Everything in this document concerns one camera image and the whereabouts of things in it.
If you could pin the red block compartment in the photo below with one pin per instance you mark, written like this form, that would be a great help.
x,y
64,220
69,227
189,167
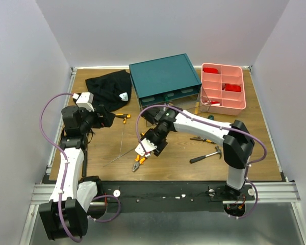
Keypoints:
x,y
232,87
210,70

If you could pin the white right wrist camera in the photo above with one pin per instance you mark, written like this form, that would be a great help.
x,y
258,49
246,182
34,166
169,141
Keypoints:
x,y
145,147

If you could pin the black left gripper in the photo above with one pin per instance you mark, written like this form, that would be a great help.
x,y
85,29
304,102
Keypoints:
x,y
105,121

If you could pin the black handled claw hammer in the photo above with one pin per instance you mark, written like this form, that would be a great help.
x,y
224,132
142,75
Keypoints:
x,y
218,152

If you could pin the teal drawer cabinet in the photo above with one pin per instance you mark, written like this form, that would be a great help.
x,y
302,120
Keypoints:
x,y
173,76

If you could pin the yellow long nose pliers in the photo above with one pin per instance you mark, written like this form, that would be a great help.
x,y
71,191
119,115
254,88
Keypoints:
x,y
197,138

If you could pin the red white item lower compartment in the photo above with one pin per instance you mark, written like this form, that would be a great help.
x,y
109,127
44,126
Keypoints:
x,y
214,103

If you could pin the yellow black combination pliers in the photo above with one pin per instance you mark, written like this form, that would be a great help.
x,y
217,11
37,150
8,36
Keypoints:
x,y
139,160

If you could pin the yellow black long rod driver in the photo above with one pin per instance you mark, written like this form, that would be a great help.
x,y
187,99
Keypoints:
x,y
141,134

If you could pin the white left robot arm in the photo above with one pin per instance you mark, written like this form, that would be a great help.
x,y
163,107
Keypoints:
x,y
65,214

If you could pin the red block top compartment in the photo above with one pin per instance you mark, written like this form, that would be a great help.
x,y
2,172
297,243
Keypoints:
x,y
210,70

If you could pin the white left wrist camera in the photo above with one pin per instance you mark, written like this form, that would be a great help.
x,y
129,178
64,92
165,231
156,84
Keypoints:
x,y
84,100

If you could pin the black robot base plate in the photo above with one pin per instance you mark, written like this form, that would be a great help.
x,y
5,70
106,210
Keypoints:
x,y
169,196

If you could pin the yellow black T-handle long driver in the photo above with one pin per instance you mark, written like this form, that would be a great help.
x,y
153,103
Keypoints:
x,y
124,117

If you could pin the red block middle compartment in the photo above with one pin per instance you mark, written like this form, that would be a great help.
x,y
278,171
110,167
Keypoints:
x,y
232,87

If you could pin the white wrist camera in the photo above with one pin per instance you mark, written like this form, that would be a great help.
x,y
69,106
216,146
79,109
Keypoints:
x,y
145,147
84,100

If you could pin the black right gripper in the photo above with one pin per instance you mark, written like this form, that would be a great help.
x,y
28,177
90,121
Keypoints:
x,y
158,147

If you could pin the black cloth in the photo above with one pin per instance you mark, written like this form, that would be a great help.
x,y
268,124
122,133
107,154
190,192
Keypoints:
x,y
112,90

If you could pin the silver T-handle wrench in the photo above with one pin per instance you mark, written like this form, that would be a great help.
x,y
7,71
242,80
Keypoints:
x,y
167,101

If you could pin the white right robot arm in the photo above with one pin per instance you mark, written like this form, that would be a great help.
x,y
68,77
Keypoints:
x,y
234,138

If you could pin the pink compartment tray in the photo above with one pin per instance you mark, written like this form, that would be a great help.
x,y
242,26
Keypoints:
x,y
232,103

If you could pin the clear drawer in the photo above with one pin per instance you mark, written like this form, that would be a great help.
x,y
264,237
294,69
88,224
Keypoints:
x,y
193,104

